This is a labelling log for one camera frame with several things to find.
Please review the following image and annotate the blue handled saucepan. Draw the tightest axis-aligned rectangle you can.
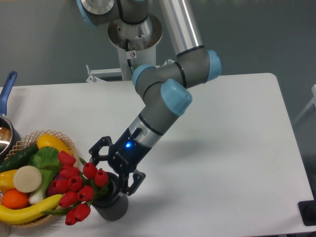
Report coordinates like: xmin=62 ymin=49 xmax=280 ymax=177
xmin=0 ymin=71 xmax=21 ymax=163

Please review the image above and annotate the yellow squash at top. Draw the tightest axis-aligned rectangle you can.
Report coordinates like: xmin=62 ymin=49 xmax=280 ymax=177
xmin=37 ymin=134 xmax=73 ymax=155

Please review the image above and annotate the green bok choy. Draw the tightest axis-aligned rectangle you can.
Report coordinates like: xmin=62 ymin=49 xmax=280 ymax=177
xmin=28 ymin=147 xmax=60 ymax=205

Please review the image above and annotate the woven wicker basket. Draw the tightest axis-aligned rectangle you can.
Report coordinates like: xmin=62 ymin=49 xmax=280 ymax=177
xmin=4 ymin=130 xmax=78 ymax=227

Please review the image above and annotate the black device at table edge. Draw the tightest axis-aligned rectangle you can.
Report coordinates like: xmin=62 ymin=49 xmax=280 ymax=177
xmin=298 ymin=200 xmax=316 ymax=226

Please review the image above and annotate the orange fruit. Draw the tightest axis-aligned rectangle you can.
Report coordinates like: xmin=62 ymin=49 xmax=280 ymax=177
xmin=1 ymin=189 xmax=29 ymax=209

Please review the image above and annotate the white frame at right edge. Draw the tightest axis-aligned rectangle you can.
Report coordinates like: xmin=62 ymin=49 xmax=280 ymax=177
xmin=293 ymin=84 xmax=316 ymax=126

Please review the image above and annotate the yellow bell pepper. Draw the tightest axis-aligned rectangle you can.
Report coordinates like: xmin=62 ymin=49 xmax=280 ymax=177
xmin=0 ymin=169 xmax=17 ymax=193

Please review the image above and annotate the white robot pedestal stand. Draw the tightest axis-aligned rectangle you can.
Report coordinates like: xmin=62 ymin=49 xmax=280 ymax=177
xmin=85 ymin=12 xmax=178 ymax=83

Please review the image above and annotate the dark green cucumber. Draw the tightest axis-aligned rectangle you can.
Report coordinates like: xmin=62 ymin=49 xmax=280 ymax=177
xmin=0 ymin=144 xmax=39 ymax=172

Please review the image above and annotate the red tulip bouquet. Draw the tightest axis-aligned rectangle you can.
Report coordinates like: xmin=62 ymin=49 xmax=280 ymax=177
xmin=47 ymin=151 xmax=111 ymax=226

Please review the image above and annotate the beige round disc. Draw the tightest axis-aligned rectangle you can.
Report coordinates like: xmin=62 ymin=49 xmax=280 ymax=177
xmin=13 ymin=165 xmax=42 ymax=193

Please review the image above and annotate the dark grey ribbed vase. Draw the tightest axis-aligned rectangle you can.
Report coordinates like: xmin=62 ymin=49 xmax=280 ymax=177
xmin=92 ymin=172 xmax=128 ymax=221

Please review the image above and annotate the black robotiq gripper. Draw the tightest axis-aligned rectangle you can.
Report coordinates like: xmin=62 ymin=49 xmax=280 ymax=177
xmin=88 ymin=128 xmax=151 ymax=196

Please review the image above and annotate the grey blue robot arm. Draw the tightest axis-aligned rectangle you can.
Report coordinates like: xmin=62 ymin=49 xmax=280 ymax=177
xmin=77 ymin=0 xmax=221 ymax=195

